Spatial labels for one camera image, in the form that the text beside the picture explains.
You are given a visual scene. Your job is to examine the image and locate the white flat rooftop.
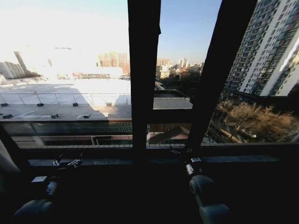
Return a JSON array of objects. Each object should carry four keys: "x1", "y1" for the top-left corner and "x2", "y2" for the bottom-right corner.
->
[{"x1": 0, "y1": 78, "x2": 132, "y2": 106}]

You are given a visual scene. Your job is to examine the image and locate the dark low roof building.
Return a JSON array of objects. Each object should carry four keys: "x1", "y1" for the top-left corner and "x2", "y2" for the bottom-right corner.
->
[{"x1": 153, "y1": 89, "x2": 194, "y2": 111}]

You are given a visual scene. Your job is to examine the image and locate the white high-rise tower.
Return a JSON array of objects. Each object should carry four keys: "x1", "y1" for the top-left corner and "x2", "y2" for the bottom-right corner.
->
[{"x1": 223, "y1": 0, "x2": 299, "y2": 98}]

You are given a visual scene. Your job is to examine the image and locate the red-brown apartment block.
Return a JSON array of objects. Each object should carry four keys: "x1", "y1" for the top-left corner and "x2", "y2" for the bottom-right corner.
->
[{"x1": 97, "y1": 51, "x2": 130, "y2": 76}]

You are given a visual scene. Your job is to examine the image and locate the grey distant building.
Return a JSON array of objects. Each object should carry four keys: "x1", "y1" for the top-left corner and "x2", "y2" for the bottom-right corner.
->
[{"x1": 0, "y1": 51, "x2": 30, "y2": 79}]

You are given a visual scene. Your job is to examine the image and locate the dark window frame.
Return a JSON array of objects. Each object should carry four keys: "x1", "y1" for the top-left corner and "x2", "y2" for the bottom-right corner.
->
[{"x1": 0, "y1": 0, "x2": 299, "y2": 164}]

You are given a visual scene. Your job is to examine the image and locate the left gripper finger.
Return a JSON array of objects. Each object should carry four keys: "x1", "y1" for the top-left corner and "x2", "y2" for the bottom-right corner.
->
[
  {"x1": 51, "y1": 153, "x2": 65, "y2": 168},
  {"x1": 67, "y1": 152, "x2": 84, "y2": 168}
]

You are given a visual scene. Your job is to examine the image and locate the bare brown trees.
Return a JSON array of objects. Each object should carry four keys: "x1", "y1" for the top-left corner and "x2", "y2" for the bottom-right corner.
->
[{"x1": 209, "y1": 98, "x2": 299, "y2": 143}]

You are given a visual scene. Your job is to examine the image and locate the pale grey curtain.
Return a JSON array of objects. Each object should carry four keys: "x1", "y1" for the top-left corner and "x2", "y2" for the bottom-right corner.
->
[{"x1": 0, "y1": 137, "x2": 27, "y2": 175}]

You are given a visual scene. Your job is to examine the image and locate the grey window sill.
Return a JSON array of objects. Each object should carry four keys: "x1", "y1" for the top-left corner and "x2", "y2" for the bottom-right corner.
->
[{"x1": 27, "y1": 155, "x2": 282, "y2": 167}]

